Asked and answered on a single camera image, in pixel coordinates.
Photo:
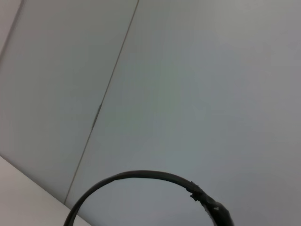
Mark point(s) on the black round teapot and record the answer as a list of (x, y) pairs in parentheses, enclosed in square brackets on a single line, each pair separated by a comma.
[(145, 174)]

